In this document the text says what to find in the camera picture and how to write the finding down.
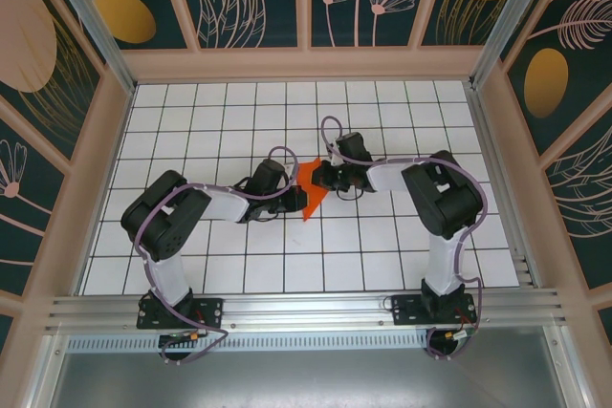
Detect orange square paper sheet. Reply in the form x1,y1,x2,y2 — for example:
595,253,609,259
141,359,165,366
295,157,331,223

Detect grey metal sheet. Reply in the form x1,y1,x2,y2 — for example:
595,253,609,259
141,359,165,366
27,349,588,408

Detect small circuit board with connector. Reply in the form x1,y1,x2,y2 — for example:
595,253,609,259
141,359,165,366
159,330,203,347
441,326,480,343

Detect aluminium mounting rail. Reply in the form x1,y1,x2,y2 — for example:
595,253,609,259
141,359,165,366
45,287,571,333

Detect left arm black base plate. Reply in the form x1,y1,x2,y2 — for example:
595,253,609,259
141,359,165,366
136,296,226,331

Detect grey slotted cable duct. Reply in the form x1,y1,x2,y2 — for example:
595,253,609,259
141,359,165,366
65,334,432,354

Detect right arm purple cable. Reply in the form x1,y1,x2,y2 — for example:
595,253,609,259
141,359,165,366
320,115,490,362

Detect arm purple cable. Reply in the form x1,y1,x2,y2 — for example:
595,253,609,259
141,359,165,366
320,115,490,362
133,145,298,367

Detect aluminium side rail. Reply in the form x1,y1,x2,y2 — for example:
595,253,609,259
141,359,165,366
465,81,536,289

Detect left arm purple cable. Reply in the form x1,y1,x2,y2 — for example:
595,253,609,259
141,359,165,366
133,145,298,367

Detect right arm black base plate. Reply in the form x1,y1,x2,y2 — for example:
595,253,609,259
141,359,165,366
390,293,479,328

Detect aluminium frame post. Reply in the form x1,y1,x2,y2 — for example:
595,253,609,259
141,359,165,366
38,0,139,95
470,0,561,90

